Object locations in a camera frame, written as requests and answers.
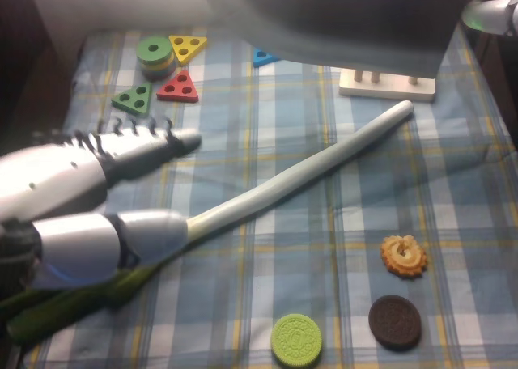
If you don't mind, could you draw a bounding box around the blue ring block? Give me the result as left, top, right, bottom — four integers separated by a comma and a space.
141, 66, 177, 83

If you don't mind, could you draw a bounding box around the red triangle block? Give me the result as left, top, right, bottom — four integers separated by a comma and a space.
156, 69, 200, 103

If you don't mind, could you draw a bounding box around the butter cookie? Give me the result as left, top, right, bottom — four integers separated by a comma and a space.
380, 234, 429, 280

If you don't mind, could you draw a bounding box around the green triangle block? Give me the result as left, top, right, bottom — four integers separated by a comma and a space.
111, 81, 153, 117

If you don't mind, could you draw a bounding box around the green ring block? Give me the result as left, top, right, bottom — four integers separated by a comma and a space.
136, 36, 173, 66

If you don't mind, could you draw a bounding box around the blue plaid tablecloth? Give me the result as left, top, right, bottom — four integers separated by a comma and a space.
23, 24, 518, 369

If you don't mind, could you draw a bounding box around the wooden peg base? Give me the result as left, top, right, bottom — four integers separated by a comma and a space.
338, 68, 437, 103

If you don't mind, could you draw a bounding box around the green sandwich cookie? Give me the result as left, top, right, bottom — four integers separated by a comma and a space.
270, 312, 324, 369

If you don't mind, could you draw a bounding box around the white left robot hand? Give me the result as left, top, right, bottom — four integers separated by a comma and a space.
0, 116, 203, 301

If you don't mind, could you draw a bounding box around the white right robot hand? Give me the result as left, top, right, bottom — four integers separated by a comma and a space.
461, 0, 518, 38

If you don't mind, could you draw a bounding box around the yellow triangle block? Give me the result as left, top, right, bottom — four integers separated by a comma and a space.
168, 35, 208, 66

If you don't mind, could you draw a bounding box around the long toy leek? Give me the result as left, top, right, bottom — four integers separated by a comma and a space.
0, 100, 416, 346

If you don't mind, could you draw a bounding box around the brown sandwich cookie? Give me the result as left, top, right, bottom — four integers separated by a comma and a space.
367, 295, 422, 352

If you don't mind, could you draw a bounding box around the blue triangle block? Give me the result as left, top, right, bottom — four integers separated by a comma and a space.
253, 48, 282, 69

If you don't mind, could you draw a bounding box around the yellow ring block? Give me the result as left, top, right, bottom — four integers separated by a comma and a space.
139, 58, 176, 73

